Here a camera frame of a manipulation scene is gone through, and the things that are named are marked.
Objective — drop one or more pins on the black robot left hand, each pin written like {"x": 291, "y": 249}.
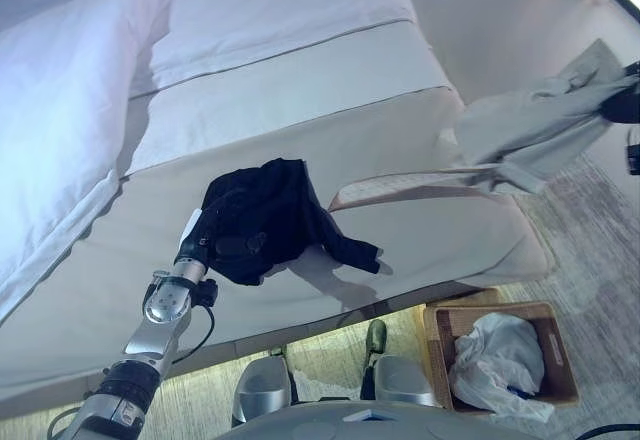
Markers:
{"x": 192, "y": 240}

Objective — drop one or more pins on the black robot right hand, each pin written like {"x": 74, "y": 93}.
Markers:
{"x": 625, "y": 102}

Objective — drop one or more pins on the black garment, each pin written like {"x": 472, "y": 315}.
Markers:
{"x": 270, "y": 210}

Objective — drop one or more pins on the light grey garment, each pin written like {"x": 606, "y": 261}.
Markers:
{"x": 540, "y": 130}

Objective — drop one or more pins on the white garment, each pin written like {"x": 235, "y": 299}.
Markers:
{"x": 500, "y": 355}

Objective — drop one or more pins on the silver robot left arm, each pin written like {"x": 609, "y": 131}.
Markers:
{"x": 160, "y": 320}

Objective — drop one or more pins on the beige upholstered bed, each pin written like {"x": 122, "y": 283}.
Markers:
{"x": 300, "y": 90}

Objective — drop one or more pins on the beige bed runner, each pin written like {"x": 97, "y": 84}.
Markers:
{"x": 425, "y": 235}

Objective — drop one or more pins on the brown wicker basket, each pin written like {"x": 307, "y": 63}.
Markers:
{"x": 562, "y": 355}

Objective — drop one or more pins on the grey striped rug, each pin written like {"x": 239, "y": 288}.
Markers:
{"x": 600, "y": 260}

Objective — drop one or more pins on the silver robot left leg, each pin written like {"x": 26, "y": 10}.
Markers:
{"x": 262, "y": 390}

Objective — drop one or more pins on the silver robot leg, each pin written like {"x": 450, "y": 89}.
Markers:
{"x": 400, "y": 380}
{"x": 262, "y": 390}

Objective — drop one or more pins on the white duvet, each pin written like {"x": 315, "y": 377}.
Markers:
{"x": 65, "y": 85}

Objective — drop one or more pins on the silver robot right leg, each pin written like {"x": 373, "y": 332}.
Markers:
{"x": 400, "y": 380}

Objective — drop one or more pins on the grey robot torso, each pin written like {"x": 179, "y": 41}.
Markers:
{"x": 390, "y": 422}

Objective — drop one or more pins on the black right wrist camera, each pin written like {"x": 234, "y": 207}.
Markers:
{"x": 634, "y": 155}

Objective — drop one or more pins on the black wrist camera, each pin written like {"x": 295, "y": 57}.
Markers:
{"x": 634, "y": 155}
{"x": 206, "y": 294}

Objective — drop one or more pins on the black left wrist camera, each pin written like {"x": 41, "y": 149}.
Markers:
{"x": 206, "y": 294}

